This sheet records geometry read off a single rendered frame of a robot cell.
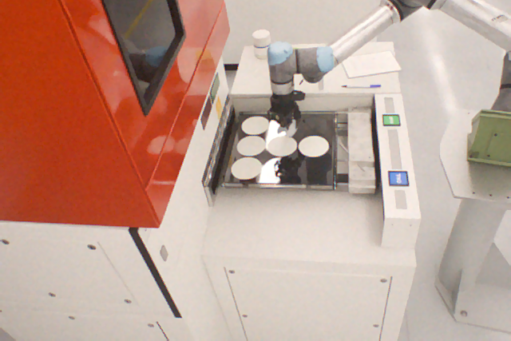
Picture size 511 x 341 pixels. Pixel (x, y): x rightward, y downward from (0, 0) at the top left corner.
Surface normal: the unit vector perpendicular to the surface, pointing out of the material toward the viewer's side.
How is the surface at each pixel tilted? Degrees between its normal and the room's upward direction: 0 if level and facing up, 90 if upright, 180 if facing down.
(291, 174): 0
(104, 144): 90
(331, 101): 90
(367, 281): 90
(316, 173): 0
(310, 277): 90
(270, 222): 0
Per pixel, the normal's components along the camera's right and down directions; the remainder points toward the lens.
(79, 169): -0.14, 0.70
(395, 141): -0.12, -0.72
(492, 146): -0.34, 0.68
